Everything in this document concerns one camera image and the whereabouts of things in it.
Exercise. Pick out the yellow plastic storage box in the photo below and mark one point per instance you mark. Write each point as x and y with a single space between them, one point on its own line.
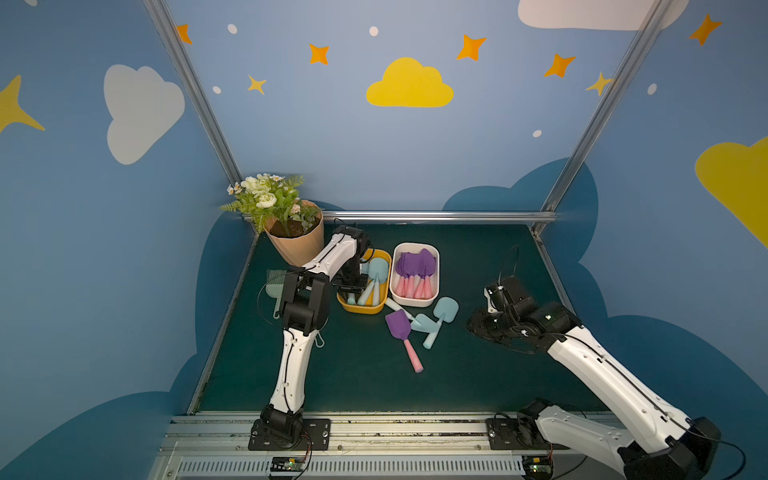
369 309

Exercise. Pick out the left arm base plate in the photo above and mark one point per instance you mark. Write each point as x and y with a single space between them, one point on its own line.
311 433

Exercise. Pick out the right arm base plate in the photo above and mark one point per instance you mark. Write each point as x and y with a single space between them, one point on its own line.
507 433

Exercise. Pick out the green toy rake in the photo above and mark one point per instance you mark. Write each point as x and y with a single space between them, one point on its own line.
274 289

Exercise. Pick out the blue shovel under purple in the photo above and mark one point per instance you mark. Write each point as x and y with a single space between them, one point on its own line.
419 323

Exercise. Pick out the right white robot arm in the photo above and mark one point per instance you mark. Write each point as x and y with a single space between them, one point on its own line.
655 439

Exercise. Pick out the potted artificial flower plant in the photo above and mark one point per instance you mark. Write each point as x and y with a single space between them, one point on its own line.
274 206

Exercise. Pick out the left circuit board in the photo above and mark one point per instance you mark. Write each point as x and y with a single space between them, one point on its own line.
286 466

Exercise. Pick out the circuit board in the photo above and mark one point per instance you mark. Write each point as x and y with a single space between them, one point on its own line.
286 466
537 468

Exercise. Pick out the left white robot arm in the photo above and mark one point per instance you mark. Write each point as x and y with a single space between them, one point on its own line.
304 310

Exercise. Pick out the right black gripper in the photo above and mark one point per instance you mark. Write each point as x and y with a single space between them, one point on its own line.
489 324

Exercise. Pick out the purple pointed shovel pink handle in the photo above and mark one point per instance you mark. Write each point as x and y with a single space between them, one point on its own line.
402 287

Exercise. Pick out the right circuit board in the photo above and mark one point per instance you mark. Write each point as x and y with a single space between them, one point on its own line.
537 468

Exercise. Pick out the white plastic storage box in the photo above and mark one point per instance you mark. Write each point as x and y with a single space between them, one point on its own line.
414 301

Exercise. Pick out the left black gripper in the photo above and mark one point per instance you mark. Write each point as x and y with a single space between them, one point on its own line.
351 282

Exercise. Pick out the blue round shovel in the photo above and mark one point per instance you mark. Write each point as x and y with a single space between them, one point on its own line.
363 298

